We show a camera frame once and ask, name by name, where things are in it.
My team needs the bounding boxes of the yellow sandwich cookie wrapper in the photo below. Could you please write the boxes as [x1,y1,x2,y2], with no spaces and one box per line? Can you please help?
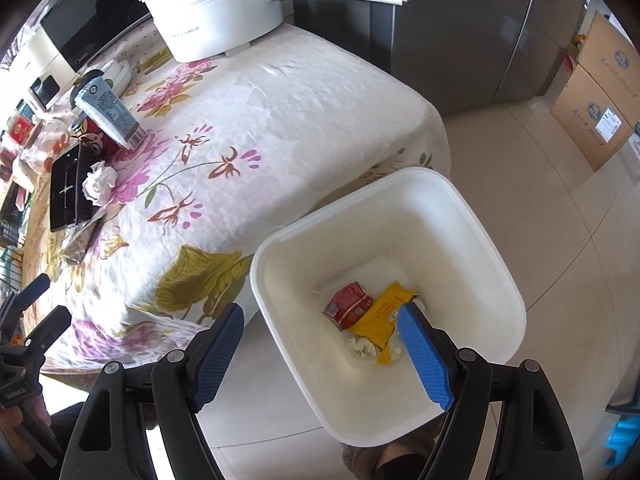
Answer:
[346,282,418,365]

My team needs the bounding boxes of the white pecan kernels bag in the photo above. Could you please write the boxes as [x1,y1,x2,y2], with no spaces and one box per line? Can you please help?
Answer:
[61,210,105,266]

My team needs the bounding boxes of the white tissue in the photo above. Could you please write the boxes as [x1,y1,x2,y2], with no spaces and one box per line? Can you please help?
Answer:
[82,160,117,207]

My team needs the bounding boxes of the white plastic trash bin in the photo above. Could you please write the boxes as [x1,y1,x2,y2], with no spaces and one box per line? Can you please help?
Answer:
[250,167,526,448]

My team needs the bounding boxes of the person left hand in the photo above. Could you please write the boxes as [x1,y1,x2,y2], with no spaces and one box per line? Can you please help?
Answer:
[0,396,51,463]

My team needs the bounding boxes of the red crumpled package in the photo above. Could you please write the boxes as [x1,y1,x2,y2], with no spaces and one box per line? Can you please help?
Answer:
[323,282,373,330]

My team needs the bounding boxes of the black plastic food tray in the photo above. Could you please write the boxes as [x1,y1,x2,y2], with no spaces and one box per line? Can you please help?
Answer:
[49,143,101,232]

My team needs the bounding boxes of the red labelled box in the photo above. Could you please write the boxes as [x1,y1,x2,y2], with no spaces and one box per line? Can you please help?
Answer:
[8,113,35,146]

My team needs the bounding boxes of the red cartoon drink can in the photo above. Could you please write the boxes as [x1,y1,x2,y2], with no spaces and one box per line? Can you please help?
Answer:
[72,116,120,160]

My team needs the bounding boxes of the floral tablecloth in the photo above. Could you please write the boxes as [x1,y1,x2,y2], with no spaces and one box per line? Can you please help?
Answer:
[23,22,450,386]

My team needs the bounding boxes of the blue milk carton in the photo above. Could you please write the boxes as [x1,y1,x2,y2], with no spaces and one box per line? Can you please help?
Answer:
[75,76,148,151]

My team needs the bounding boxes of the white ceramic plate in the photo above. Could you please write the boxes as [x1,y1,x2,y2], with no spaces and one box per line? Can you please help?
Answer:
[100,60,132,98]

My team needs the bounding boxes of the black microwave oven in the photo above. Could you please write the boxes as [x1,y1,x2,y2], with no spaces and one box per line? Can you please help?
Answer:
[40,0,149,70]

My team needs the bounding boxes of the cardboard box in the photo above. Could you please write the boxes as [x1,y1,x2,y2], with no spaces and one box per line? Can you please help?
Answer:
[551,13,639,171]

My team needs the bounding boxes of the stainless steel refrigerator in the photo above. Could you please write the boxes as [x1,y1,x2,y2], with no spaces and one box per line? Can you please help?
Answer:
[293,0,586,115]

